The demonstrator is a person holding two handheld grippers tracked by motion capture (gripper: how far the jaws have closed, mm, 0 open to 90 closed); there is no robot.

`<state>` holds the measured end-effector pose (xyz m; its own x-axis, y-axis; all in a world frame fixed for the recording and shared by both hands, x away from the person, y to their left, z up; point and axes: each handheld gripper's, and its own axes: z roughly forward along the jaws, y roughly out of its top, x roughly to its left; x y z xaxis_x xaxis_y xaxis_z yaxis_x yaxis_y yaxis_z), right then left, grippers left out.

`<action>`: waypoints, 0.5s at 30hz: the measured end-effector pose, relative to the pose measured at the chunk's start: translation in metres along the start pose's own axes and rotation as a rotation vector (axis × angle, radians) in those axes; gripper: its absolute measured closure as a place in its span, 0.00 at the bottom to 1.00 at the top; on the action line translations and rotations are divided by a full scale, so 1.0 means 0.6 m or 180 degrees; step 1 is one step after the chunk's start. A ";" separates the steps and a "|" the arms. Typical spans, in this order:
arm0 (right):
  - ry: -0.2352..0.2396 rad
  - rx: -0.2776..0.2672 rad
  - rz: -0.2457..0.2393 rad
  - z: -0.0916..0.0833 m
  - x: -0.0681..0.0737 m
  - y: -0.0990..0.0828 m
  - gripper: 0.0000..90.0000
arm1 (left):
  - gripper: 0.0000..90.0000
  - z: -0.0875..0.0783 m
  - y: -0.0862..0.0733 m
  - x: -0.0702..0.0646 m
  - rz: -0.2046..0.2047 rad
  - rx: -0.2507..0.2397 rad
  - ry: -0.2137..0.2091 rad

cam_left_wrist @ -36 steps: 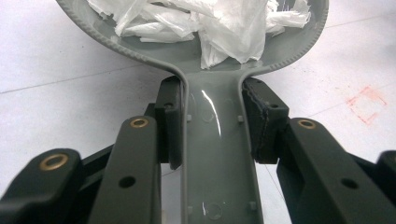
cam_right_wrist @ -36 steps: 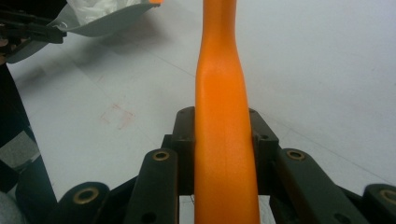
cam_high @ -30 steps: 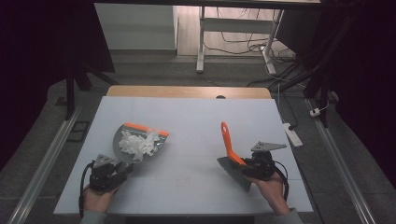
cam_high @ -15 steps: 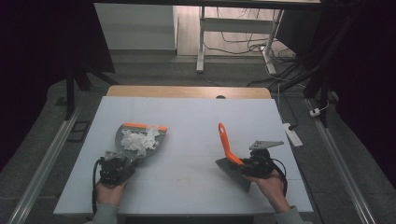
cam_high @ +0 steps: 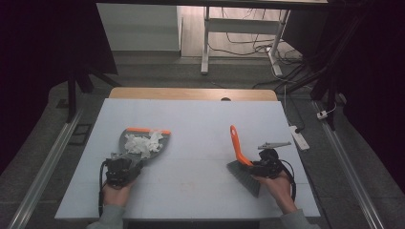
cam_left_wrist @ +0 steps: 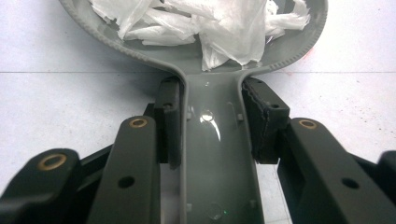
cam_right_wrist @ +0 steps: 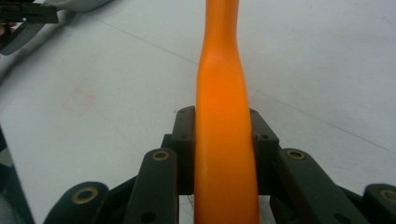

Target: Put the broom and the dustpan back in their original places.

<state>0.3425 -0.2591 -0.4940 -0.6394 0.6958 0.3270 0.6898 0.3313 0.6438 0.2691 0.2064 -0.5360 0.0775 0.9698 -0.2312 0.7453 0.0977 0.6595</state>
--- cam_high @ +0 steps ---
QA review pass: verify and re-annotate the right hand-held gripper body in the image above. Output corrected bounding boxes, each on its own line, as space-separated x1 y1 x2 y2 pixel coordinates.
249 140 292 179

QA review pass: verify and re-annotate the black power cable with plug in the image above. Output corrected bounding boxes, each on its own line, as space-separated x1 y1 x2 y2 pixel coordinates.
283 84 306 134

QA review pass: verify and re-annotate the wooden table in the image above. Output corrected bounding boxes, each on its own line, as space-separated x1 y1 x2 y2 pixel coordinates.
108 87 279 102

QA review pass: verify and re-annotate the white paper pile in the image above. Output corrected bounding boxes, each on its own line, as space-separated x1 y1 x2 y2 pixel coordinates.
123 130 165 159

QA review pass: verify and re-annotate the white cabinet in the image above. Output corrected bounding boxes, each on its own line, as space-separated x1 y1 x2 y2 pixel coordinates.
96 3 183 52

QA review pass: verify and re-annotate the black metal stand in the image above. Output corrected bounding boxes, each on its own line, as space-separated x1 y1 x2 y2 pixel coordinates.
64 62 122 124
309 61 339 132

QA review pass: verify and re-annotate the person's right hand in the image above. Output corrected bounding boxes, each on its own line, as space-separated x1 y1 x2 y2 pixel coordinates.
253 171 299 216

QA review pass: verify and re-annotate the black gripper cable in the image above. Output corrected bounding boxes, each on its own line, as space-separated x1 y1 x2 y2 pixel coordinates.
279 158 297 203
97 159 110 218

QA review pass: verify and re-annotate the dark curtain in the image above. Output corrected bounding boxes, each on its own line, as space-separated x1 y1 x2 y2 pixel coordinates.
326 0 405 187
0 0 119 175

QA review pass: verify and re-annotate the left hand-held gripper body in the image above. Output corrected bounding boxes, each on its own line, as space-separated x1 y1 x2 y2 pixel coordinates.
103 152 144 189

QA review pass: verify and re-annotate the white desk frame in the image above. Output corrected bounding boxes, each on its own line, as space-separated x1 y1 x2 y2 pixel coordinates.
200 5 292 77

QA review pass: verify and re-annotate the white power strip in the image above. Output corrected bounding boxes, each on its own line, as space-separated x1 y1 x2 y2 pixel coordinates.
288 125 310 152

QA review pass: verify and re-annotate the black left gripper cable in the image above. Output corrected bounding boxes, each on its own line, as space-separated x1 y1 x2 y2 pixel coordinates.
97 159 110 218

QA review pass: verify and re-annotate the white table cover board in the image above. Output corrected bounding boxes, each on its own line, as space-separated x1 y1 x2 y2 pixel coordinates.
53 97 321 221

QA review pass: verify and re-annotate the person's left hand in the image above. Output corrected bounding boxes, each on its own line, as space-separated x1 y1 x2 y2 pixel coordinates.
101 180 136 208

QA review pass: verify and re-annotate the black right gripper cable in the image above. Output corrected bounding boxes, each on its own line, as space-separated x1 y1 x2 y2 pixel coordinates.
279 158 297 203

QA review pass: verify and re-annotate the orange-handled grey brush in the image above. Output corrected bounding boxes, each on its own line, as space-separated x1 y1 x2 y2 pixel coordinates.
225 124 263 199

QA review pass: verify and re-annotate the tangle of floor cables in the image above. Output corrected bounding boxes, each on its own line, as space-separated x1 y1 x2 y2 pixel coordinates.
208 8 309 91

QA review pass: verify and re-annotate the grey dustpan with orange edge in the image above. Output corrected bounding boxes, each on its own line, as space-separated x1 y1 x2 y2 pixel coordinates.
117 127 172 167

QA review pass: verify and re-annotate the aluminium rail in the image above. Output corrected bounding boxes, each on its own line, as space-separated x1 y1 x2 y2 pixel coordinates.
7 107 86 229
310 99 386 229

